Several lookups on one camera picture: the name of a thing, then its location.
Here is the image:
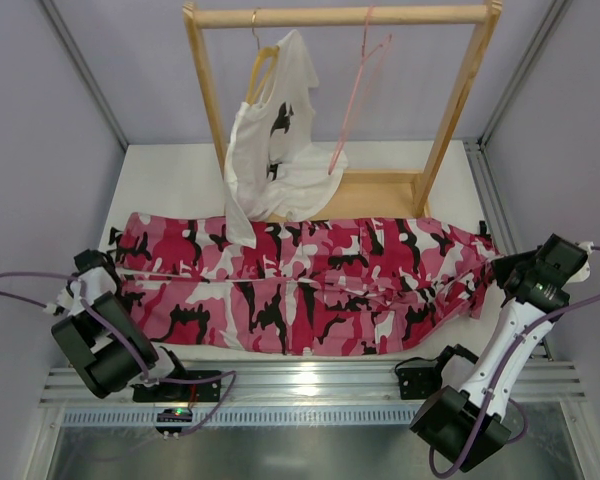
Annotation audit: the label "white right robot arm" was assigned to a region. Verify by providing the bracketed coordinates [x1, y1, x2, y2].
[410, 235, 593, 479]

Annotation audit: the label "aluminium frame rail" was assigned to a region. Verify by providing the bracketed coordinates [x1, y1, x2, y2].
[42, 358, 586, 405]

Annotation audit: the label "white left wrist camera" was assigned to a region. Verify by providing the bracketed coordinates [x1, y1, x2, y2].
[43, 280, 87, 316]

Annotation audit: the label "white printed t-shirt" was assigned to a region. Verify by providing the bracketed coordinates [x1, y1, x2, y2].
[224, 29, 348, 248]

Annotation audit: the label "yellow clothes hanger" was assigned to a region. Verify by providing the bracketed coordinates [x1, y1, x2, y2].
[245, 7, 280, 105]

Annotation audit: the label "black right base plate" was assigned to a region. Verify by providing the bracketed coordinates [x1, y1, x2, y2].
[394, 358, 440, 400]

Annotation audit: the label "pink wire clothes hanger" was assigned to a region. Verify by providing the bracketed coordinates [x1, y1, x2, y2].
[328, 5, 393, 175]

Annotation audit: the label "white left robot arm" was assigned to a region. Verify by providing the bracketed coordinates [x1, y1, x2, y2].
[49, 250, 188, 403]

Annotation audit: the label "wooden clothes rack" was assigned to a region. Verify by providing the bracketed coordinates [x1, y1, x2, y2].
[183, 1, 502, 220]

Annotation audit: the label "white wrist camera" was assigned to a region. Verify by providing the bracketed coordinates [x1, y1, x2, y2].
[567, 241, 594, 284]
[43, 280, 87, 316]

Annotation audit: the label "slotted cable duct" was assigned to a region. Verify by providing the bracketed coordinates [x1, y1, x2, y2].
[61, 403, 420, 428]

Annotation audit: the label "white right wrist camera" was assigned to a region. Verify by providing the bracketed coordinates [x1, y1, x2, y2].
[567, 241, 594, 284]

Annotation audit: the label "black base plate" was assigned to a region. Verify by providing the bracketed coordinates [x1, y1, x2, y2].
[132, 369, 221, 403]
[394, 358, 440, 400]

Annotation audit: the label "pink camouflage trousers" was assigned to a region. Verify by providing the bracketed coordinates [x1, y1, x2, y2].
[108, 213, 498, 357]

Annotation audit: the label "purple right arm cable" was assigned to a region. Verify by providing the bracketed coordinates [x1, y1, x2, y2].
[429, 244, 600, 477]

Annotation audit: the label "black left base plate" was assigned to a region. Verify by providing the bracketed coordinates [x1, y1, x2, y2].
[132, 369, 221, 403]

